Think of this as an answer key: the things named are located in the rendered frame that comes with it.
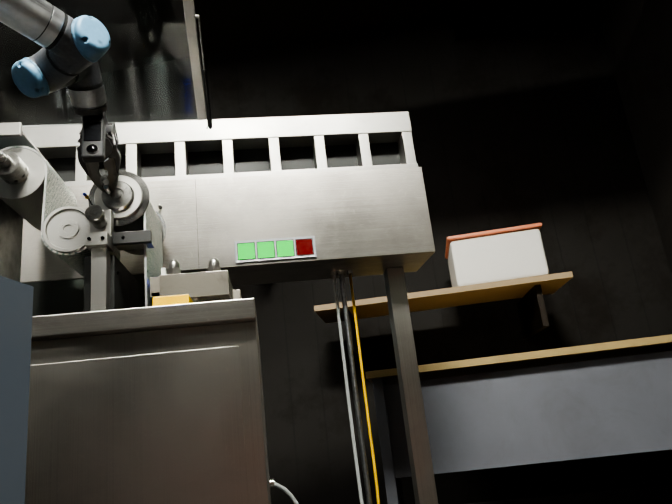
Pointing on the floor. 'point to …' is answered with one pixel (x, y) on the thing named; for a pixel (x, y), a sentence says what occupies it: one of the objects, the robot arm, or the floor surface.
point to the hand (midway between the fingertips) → (106, 187)
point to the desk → (532, 408)
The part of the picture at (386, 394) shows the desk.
